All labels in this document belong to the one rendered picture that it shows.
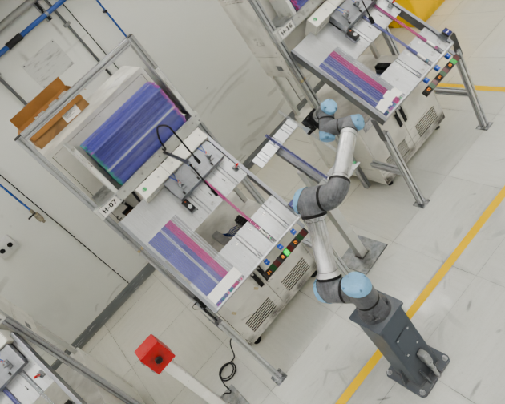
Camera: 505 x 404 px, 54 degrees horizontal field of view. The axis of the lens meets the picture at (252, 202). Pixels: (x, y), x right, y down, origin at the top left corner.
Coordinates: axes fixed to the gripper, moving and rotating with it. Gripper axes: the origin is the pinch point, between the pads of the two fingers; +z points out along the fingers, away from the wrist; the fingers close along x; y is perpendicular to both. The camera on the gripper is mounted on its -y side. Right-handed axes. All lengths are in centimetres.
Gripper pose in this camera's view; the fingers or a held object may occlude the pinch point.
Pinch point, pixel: (309, 132)
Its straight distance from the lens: 272.8
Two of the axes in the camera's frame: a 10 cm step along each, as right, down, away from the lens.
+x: -6.2, 7.4, -2.8
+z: -2.1, 1.9, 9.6
